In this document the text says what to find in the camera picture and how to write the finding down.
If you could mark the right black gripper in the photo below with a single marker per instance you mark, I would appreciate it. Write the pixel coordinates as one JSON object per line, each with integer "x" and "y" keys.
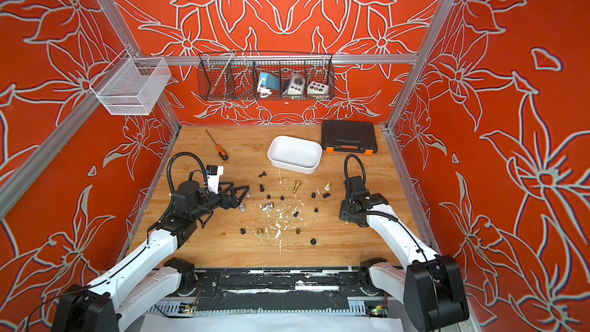
{"x": 344, "y": 204}

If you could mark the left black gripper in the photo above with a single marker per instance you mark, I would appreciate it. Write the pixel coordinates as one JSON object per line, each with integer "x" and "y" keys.
{"x": 233, "y": 203}

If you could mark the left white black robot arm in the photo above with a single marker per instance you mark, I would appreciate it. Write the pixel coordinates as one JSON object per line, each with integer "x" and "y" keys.
{"x": 116, "y": 299}

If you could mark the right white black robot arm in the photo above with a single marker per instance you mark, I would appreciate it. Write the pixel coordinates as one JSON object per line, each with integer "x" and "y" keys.
{"x": 428, "y": 285}

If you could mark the silver chess knight lying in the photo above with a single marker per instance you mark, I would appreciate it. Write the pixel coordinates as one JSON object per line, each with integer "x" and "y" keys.
{"x": 269, "y": 206}

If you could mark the gold chess bishop lying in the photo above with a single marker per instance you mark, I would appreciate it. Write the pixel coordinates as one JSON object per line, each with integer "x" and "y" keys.
{"x": 297, "y": 184}

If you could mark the white rectangular storage box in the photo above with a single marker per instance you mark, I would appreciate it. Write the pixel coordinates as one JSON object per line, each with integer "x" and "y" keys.
{"x": 295, "y": 154}

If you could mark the black orange tool case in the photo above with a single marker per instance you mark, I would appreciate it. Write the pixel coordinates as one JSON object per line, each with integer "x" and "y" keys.
{"x": 348, "y": 136}

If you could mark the teal white device in basket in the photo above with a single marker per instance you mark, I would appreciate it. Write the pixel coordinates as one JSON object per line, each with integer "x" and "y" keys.
{"x": 268, "y": 85}

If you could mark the white dotted cube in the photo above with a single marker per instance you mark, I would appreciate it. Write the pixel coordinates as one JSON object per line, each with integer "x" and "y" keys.
{"x": 317, "y": 89}

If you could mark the white round-button device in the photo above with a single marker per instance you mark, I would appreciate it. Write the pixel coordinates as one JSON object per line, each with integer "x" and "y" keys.
{"x": 295, "y": 86}

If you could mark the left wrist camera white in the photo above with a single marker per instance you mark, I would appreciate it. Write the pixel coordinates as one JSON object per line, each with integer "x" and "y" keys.
{"x": 213, "y": 175}

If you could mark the orange handled screwdriver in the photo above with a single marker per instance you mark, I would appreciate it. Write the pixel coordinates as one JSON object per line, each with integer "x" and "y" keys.
{"x": 221, "y": 152}

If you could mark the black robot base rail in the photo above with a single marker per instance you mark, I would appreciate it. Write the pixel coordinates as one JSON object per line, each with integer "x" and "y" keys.
{"x": 276, "y": 290}

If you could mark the black wire wall basket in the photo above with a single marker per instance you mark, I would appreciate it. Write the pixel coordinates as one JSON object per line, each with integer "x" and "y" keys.
{"x": 233, "y": 76}

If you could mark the clear plastic wall bin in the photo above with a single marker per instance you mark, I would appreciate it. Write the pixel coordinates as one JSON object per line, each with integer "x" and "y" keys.
{"x": 131, "y": 88}

